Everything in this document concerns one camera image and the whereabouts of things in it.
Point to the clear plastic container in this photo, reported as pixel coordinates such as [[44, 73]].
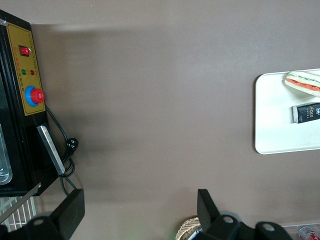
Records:
[[292, 228]]

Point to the red emergency stop button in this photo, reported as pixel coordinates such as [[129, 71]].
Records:
[[37, 95]]

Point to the toy sandwich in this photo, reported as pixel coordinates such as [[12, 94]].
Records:
[[302, 83]]

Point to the thin metal strip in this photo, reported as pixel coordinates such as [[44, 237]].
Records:
[[20, 202]]

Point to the red indicator light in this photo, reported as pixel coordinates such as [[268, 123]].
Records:
[[32, 72]]

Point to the woven wicker basket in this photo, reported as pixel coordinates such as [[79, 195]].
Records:
[[186, 228]]

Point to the steel pan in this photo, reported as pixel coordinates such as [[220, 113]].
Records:
[[3, 165]]

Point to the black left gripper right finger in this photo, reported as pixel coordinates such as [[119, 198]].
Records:
[[206, 210]]

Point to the red rocker switch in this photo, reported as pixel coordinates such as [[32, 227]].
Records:
[[24, 50]]

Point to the white plastic tray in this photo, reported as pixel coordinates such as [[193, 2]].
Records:
[[272, 125]]

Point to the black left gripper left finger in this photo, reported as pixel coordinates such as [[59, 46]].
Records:
[[71, 210]]

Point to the black Face box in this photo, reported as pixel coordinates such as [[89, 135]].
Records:
[[306, 113]]

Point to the green indicator light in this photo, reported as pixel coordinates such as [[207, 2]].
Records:
[[24, 72]]

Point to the black machine with yellow panel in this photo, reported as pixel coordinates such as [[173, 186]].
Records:
[[23, 150]]

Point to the red and white can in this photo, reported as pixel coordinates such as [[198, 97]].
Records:
[[308, 233]]

